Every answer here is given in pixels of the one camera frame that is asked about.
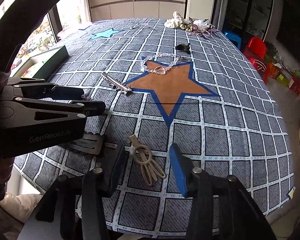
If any silver flat hair clip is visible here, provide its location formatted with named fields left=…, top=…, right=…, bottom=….
left=68, top=133, right=104, bottom=155

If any black small hair claw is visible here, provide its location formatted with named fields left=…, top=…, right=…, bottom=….
left=175, top=43, right=191, bottom=54

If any white low cabinet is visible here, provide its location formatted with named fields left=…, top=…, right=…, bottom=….
left=88, top=0, right=187, bottom=22

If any blue grid star tablecloth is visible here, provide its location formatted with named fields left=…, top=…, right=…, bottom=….
left=13, top=17, right=296, bottom=239

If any white shallow tray box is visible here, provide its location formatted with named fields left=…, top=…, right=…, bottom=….
left=10, top=46, right=69, bottom=80

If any beige bow hair clip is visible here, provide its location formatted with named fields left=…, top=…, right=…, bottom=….
left=128, top=134, right=166, bottom=186

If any blue plastic stool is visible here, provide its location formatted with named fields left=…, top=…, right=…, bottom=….
left=222, top=30, right=242, bottom=50

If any white fabric scrunchie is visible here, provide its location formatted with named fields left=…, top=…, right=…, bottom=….
left=164, top=11, right=185, bottom=29

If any pile of mixed jewelry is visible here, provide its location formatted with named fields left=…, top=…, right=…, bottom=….
left=182, top=17, right=219, bottom=39

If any silver metal hair clip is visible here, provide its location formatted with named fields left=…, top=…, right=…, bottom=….
left=101, top=72, right=132, bottom=95

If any pink plastic basin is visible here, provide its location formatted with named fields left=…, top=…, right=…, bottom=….
left=57, top=27, right=85, bottom=40

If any red plastic stool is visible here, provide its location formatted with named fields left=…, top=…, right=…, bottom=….
left=243, top=37, right=267, bottom=72

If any clear crystal bead bracelet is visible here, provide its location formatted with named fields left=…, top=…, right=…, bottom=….
left=140, top=52, right=183, bottom=75

